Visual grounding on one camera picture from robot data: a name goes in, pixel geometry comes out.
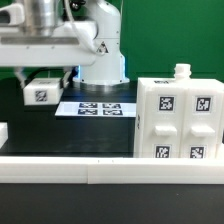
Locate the white marker base plate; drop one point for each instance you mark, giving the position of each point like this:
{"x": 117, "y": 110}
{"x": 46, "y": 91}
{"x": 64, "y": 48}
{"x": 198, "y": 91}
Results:
{"x": 96, "y": 109}

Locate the white U-shaped obstacle fence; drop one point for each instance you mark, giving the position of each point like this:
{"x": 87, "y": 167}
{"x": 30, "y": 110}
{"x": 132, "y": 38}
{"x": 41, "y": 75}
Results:
{"x": 110, "y": 170}

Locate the white cabinet door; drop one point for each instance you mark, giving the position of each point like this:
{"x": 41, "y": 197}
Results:
{"x": 201, "y": 123}
{"x": 163, "y": 123}

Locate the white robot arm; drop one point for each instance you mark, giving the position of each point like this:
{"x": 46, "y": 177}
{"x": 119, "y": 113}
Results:
{"x": 97, "y": 23}

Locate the white cabinet top block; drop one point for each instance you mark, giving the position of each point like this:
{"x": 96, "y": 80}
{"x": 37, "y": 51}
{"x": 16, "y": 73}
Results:
{"x": 43, "y": 91}

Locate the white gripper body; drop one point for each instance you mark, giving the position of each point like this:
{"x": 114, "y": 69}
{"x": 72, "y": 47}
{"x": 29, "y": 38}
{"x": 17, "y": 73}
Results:
{"x": 62, "y": 49}

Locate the white cabinet body box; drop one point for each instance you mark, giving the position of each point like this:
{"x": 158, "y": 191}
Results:
{"x": 182, "y": 78}

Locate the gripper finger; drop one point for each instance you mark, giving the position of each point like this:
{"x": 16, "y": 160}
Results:
{"x": 19, "y": 73}
{"x": 69, "y": 74}

